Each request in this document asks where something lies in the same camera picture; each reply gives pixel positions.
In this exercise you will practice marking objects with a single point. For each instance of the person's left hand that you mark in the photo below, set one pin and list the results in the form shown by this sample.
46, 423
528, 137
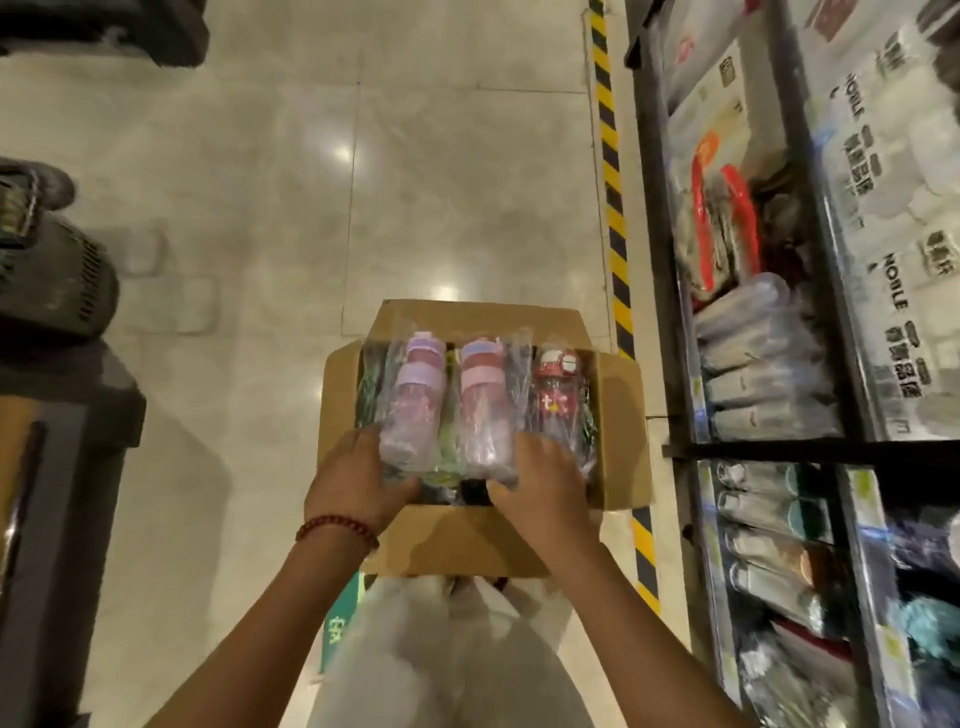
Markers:
352, 487

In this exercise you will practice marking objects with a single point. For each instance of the person's right hand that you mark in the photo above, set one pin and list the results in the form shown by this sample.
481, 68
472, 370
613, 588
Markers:
547, 510

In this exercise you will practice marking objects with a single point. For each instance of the bottles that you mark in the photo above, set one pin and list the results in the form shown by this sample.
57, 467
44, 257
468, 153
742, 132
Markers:
369, 397

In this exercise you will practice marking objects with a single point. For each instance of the brown cardboard box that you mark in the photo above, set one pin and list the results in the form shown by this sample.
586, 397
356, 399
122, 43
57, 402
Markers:
450, 547

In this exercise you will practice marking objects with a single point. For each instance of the mauve bottle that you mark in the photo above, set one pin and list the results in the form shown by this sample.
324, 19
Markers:
416, 390

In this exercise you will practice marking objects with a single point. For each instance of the pink band bottle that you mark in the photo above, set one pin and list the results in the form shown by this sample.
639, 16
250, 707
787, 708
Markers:
484, 405

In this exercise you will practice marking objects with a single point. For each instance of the black metal store shelving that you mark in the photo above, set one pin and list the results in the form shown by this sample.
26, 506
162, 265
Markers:
795, 225

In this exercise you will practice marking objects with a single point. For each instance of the person's right forearm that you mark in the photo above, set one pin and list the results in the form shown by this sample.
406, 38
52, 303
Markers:
645, 652

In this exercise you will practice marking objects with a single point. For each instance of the person's left forearm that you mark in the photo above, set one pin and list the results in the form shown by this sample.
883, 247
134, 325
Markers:
262, 652

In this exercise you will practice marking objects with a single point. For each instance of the person's light grey trousers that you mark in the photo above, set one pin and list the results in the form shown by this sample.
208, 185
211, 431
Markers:
450, 660

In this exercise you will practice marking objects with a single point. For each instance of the pile of clear bagged goods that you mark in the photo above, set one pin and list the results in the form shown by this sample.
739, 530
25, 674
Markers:
757, 360

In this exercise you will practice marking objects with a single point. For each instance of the dark plastic shopping basket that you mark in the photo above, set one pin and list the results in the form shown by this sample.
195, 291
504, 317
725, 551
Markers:
60, 285

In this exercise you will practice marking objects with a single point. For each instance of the red white bagged item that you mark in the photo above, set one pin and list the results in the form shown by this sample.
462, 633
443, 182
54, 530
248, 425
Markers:
739, 202

